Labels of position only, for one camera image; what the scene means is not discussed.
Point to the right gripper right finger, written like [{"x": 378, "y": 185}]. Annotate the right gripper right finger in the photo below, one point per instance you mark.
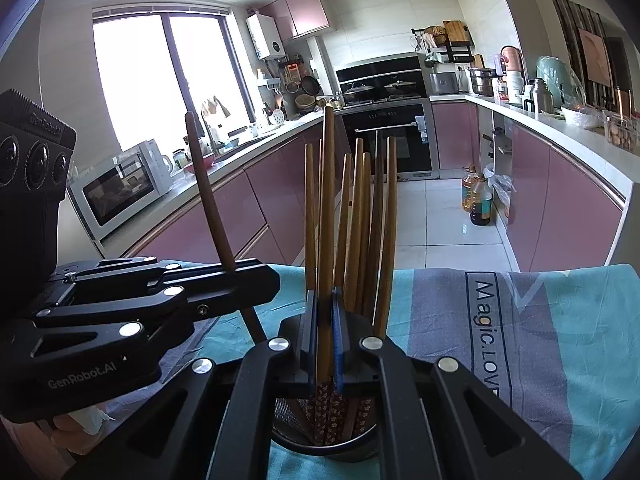
[{"x": 435, "y": 420}]

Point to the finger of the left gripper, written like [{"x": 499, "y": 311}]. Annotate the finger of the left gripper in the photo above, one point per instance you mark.
[
  {"x": 200, "y": 279},
  {"x": 159, "y": 320}
]

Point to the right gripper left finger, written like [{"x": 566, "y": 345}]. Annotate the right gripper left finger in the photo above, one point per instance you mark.
[{"x": 211, "y": 421}]

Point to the bamboo chopstick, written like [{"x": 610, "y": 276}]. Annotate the bamboo chopstick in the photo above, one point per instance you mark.
[
  {"x": 358, "y": 227},
  {"x": 216, "y": 228},
  {"x": 340, "y": 256},
  {"x": 325, "y": 276},
  {"x": 382, "y": 308},
  {"x": 310, "y": 241}
]

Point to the black mesh pen holder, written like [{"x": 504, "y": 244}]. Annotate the black mesh pen holder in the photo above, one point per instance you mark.
[{"x": 341, "y": 429}]

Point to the kitchen window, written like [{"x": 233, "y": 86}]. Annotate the kitchen window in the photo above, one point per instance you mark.
[{"x": 155, "y": 67}]

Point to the left hand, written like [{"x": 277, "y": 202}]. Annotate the left hand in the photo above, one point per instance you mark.
[{"x": 69, "y": 434}]

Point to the white microwave oven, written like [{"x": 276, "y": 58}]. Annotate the white microwave oven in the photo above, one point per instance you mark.
[{"x": 112, "y": 192}]

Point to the blue grey tablecloth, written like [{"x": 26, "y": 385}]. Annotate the blue grey tablecloth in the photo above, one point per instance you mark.
[{"x": 561, "y": 348}]

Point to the dark soy sauce bottle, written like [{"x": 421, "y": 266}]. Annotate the dark soy sauce bottle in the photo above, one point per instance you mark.
[{"x": 481, "y": 202}]

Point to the hanging frying pan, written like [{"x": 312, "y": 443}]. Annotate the hanging frying pan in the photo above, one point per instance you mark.
[{"x": 309, "y": 83}]

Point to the yellow oil bottle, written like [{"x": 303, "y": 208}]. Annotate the yellow oil bottle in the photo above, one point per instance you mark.
[{"x": 467, "y": 185}]

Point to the white water heater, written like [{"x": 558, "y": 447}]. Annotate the white water heater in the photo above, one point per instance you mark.
[{"x": 265, "y": 37}]

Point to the black built-in oven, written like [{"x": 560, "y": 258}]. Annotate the black built-in oven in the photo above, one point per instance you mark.
[{"x": 410, "y": 122}]

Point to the black range hood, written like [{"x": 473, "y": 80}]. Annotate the black range hood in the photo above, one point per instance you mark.
[{"x": 394, "y": 77}]

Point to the pink upper cabinet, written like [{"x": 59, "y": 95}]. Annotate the pink upper cabinet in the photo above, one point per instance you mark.
[{"x": 297, "y": 18}]

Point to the glass jar with food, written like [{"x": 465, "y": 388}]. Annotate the glass jar with food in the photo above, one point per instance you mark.
[{"x": 621, "y": 131}]

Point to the steel stock pot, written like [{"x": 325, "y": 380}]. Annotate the steel stock pot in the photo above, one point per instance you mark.
[{"x": 481, "y": 81}]

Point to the mint green appliance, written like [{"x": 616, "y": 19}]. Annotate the mint green appliance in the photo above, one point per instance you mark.
[{"x": 562, "y": 82}]

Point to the pink kettle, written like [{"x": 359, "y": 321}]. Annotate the pink kettle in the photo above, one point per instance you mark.
[{"x": 512, "y": 60}]

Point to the pink wall picture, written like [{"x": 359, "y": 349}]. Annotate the pink wall picture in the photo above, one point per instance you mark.
[{"x": 596, "y": 57}]

